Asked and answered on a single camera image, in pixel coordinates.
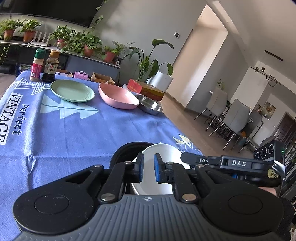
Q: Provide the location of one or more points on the white ribbed bowl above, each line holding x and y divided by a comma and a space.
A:
140, 188

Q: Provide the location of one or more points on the dark tv cabinet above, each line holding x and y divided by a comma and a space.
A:
20, 53

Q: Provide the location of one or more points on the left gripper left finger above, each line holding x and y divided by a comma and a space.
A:
121, 174

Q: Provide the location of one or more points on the soy sauce bottle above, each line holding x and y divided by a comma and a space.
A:
51, 66

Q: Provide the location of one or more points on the pink carton box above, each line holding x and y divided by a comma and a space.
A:
81, 75

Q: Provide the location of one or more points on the potted plant terracotta pot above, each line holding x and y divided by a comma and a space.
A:
28, 28

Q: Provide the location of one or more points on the wall television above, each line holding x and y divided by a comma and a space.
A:
79, 12

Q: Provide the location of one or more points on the white smooth bowl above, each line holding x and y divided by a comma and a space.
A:
168, 153

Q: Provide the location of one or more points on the red cardboard box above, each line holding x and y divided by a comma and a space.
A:
145, 89

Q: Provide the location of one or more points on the white router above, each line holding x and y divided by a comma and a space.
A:
40, 39

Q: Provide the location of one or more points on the open brown cardboard box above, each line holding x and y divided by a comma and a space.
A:
99, 78

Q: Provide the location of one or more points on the black pot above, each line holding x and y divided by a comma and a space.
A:
127, 152

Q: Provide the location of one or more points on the grey dining chair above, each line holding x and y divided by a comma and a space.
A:
235, 119

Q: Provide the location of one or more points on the person right hand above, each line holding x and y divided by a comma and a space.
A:
270, 190

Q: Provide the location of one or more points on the potted plant red pot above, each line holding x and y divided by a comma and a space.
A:
119, 48

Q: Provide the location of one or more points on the green plate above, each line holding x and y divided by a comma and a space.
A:
72, 91

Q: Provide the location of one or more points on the large leafy floor plant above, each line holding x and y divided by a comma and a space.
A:
149, 68

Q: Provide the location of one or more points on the stainless steel bowl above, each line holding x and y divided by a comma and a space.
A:
148, 105

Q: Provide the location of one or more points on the blue patterned tablecloth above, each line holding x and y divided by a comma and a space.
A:
45, 138

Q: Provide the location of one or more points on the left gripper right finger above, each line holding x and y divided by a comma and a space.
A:
177, 176

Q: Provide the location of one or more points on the pink square bowl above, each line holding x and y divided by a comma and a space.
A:
117, 97

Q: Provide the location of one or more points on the pink spice shaker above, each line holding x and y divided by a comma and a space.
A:
37, 65

